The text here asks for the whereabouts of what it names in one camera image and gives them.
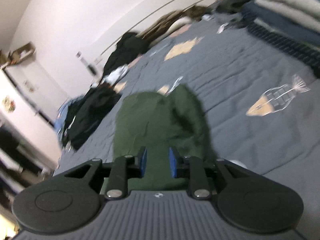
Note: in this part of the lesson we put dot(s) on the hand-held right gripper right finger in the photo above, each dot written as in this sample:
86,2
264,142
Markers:
172,162

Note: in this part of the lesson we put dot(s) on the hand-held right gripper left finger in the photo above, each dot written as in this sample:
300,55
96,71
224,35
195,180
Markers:
143,162

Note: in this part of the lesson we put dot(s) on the dark green t-shirt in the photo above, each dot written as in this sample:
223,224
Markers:
155,120

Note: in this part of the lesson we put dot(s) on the pile of dark clothes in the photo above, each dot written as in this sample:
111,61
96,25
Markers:
92,110

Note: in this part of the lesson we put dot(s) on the row of hanging clothes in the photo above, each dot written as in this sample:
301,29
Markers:
10,140

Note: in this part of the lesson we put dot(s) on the stack of folded clothes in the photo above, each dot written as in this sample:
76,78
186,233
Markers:
287,17

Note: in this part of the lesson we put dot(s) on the white garment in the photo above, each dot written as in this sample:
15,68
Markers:
117,73

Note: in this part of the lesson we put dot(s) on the blue denim cloth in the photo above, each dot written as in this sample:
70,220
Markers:
60,112

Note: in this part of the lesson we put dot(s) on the grey printed quilt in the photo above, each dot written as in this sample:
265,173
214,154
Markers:
237,80

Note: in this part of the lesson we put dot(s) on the black hairbrush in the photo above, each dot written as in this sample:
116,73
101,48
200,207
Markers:
86,62

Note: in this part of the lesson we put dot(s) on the black puffer jacket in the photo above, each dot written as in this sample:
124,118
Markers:
127,45

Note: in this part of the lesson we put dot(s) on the white wardrobe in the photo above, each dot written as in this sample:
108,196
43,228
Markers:
45,85
25,130

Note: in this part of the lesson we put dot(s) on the cartoon mouse sticker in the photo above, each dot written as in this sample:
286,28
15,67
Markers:
30,86
8,103

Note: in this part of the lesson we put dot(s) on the white pillow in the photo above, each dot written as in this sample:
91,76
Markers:
180,22

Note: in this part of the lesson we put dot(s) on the tabby cat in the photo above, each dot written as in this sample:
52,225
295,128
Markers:
197,12

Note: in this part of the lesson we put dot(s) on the white headboard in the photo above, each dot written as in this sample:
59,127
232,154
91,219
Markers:
162,0

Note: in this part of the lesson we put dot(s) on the small cardboard box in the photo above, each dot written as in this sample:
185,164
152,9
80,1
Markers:
22,51

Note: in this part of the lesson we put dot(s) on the dark folded garment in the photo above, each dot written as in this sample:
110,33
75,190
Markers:
235,0

